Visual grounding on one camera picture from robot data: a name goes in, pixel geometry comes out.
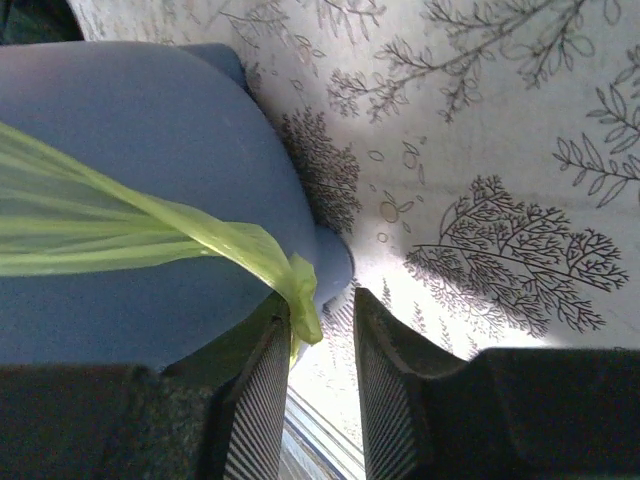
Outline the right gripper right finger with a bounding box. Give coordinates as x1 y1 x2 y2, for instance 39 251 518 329
354 288 639 479

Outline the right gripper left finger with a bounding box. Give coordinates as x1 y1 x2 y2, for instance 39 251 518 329
1 295 291 479

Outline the green plastic trash bag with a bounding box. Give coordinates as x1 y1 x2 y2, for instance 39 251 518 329
1 124 323 360

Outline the blue plastic trash bin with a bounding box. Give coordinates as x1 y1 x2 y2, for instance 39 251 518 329
1 41 353 368

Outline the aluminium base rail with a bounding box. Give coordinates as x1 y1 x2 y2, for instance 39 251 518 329
278 387 366 480

